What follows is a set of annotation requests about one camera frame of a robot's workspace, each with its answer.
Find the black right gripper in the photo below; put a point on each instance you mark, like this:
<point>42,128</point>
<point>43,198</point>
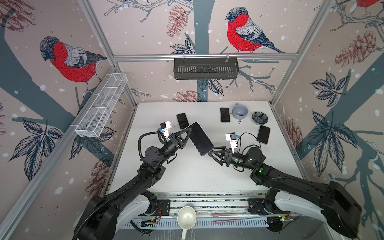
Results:
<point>227,156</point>

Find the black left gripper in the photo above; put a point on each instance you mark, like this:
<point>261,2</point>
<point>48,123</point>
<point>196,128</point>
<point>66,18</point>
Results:
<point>175,142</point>

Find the black phone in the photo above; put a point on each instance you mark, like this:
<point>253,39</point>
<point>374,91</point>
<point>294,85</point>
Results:
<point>225,115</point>
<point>183,121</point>
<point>200,139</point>
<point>263,134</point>

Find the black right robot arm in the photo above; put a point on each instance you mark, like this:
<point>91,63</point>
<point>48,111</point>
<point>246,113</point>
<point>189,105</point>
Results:
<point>329,203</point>

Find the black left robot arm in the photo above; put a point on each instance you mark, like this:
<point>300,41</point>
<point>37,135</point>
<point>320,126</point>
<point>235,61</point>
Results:
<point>100,218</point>

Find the lavender cup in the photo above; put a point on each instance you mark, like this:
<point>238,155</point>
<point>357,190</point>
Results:
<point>240,111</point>

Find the dark grey small bowl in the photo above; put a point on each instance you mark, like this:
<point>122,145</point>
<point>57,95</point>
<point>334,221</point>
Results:
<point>260,118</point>

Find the white ladle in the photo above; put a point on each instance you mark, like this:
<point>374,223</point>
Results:
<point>186,219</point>

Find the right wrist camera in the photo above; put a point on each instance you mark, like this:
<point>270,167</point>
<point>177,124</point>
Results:
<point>233,139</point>

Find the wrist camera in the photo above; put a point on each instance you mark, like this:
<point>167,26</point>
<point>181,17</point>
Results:
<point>233,139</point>
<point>165,128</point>

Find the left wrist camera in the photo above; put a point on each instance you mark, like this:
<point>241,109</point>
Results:
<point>165,128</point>

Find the black hanging wire basket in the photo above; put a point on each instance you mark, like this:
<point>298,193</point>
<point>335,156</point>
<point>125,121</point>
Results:
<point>206,68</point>

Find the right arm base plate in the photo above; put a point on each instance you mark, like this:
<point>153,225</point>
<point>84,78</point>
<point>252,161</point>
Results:
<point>264,207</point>

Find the red pen on rail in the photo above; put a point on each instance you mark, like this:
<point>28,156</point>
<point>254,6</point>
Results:
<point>227,222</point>

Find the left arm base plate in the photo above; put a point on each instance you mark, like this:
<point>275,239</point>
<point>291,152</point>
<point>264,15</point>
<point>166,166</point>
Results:
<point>158,208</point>

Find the white mesh wall shelf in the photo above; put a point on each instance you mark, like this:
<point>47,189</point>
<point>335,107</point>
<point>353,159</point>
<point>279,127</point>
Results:
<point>98,114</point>

